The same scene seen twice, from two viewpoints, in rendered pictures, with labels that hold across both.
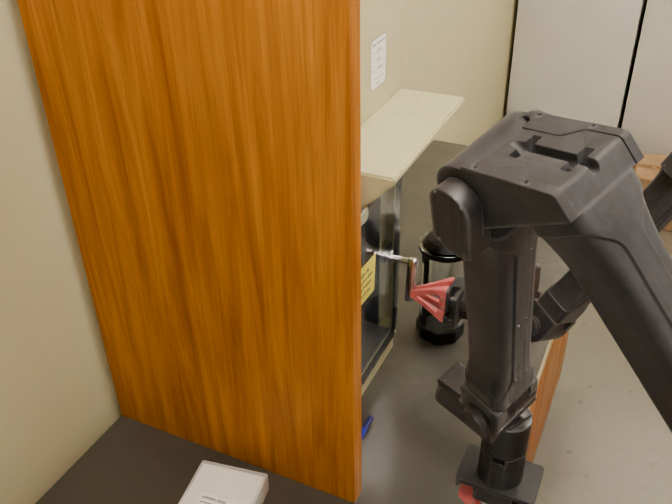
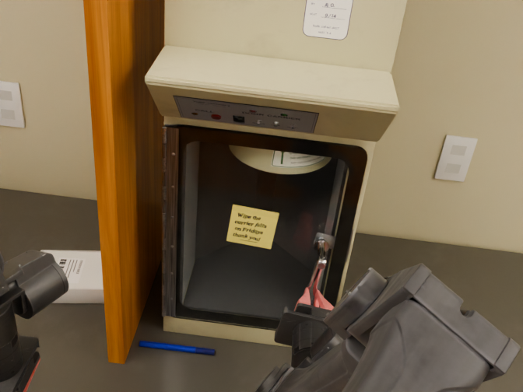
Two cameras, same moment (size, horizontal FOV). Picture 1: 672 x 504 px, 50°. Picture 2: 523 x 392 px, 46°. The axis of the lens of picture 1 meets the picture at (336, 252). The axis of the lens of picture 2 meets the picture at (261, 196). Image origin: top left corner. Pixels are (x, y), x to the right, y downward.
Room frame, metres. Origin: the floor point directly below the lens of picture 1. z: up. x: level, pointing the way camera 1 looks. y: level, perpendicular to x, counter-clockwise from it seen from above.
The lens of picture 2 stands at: (0.70, -0.79, 1.82)
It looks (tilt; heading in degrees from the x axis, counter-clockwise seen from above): 34 degrees down; 65
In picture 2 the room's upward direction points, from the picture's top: 6 degrees clockwise
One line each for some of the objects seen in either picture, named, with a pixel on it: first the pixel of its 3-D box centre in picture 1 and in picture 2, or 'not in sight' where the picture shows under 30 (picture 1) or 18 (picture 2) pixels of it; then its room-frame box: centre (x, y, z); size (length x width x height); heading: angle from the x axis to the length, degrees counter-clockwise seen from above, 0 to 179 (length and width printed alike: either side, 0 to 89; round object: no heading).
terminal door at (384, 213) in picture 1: (366, 292); (257, 241); (1.04, -0.05, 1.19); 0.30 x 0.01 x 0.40; 154
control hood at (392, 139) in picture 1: (396, 157); (271, 107); (1.02, -0.10, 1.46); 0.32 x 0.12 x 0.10; 154
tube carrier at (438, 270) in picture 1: (442, 286); not in sight; (1.24, -0.22, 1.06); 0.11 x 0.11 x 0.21
